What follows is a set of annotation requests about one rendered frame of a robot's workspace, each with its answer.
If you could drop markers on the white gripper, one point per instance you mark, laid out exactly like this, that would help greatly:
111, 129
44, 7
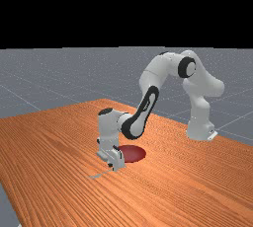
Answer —
112, 153

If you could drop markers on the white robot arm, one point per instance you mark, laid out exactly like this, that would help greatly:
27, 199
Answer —
194, 83

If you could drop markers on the red plate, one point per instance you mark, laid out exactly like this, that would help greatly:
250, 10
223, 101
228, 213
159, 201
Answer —
134, 153

